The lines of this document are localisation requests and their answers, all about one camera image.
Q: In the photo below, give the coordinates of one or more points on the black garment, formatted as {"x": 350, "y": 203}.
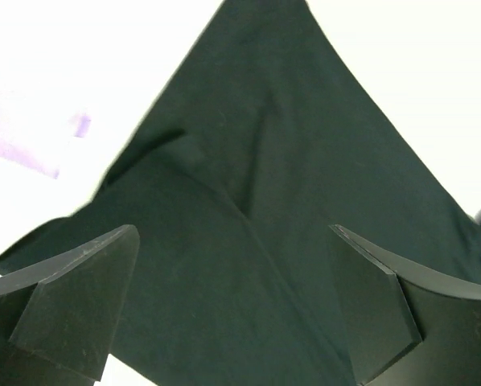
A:
{"x": 260, "y": 142}

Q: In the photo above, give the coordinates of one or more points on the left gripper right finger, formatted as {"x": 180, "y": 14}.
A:
{"x": 406, "y": 324}

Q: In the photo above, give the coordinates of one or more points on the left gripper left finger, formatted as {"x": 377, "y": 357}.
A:
{"x": 58, "y": 317}

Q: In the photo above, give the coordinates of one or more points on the purple t shirt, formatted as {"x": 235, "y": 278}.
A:
{"x": 38, "y": 119}

